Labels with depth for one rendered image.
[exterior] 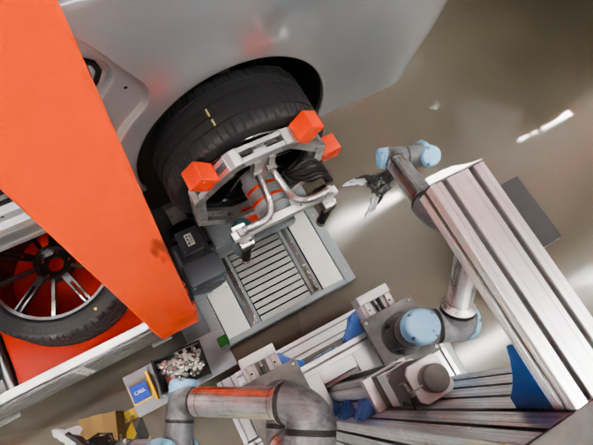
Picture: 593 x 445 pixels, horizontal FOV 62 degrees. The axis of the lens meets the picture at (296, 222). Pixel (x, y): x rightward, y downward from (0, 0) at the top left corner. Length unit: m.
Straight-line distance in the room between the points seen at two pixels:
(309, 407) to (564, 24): 3.62
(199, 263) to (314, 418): 1.28
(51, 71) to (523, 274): 0.59
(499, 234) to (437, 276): 2.22
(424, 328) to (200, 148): 0.94
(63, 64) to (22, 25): 0.06
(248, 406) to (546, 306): 0.77
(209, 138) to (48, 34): 1.18
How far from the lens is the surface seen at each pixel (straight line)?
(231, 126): 1.67
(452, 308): 1.70
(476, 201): 0.69
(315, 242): 2.68
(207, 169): 1.68
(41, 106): 0.62
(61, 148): 0.69
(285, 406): 1.18
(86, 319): 2.21
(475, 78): 3.64
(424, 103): 3.37
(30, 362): 2.50
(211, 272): 2.27
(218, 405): 1.30
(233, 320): 2.55
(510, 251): 0.69
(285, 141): 1.71
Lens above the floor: 2.60
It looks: 68 degrees down
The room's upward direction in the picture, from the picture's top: 18 degrees clockwise
